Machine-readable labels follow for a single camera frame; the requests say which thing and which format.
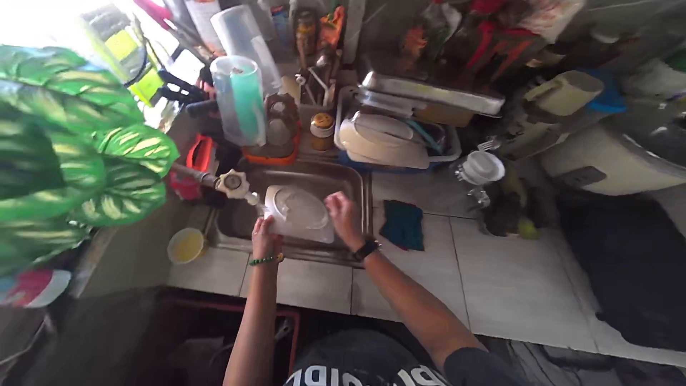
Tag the person's right hand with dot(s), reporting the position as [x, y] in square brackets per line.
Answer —
[347, 225]

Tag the person's left hand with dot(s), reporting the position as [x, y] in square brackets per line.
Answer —
[263, 242]

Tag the person's left fingers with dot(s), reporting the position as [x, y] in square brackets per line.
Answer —
[260, 225]

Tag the person's right fingers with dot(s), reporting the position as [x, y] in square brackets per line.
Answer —
[336, 202]

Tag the white plastic dish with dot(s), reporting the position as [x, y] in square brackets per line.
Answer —
[308, 220]

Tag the person's left forearm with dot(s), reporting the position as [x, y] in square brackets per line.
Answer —
[258, 316]

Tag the person's right forearm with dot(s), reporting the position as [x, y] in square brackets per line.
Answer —
[412, 300]

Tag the metal sink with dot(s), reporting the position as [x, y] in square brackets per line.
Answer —
[236, 214]

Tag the dark teal cloth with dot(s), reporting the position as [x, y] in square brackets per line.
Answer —
[402, 225]

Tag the jar with yellow lid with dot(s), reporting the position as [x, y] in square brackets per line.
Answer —
[322, 132]

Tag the stack of white plates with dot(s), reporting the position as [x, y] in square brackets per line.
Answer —
[378, 143]

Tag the white bowl with yellow content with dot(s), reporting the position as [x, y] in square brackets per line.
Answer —
[186, 246]

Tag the orange rack with bottles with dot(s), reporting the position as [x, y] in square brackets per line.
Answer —
[276, 128]

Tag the utensil holder with utensils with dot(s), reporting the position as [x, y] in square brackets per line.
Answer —
[317, 96]

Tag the clear container with teal insert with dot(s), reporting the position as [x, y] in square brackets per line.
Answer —
[244, 107]

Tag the dish drainer basket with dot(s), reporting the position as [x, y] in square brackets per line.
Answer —
[453, 150]

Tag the clear glass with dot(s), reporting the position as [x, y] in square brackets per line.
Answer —
[478, 197]

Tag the rectangular metal tray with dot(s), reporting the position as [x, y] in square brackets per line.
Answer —
[434, 94]

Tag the stacked white cups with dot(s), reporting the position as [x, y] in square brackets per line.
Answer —
[483, 168]

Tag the person's body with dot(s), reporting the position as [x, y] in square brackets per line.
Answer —
[370, 359]

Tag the metal fork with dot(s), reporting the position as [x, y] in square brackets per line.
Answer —
[487, 145]

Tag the dark glass jar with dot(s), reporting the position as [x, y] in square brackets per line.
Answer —
[305, 32]

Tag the orange packet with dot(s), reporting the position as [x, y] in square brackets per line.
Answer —
[332, 27]

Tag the tall translucent plastic container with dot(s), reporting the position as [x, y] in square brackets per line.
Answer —
[246, 43]

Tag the yellow green fruit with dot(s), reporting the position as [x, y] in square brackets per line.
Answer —
[528, 228]

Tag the green leafy plant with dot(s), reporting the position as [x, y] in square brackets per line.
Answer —
[64, 145]

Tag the yellow green plastic packet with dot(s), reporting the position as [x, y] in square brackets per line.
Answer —
[120, 48]

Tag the red and white object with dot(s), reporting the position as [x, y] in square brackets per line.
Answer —
[43, 289]

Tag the cream plastic mug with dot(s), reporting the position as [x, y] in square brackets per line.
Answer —
[569, 94]

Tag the white rice cooker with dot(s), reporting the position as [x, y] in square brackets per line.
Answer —
[605, 161]

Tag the blue plastic container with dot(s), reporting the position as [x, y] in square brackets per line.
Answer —
[608, 96]

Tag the black cloth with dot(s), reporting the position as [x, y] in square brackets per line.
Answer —
[627, 262]

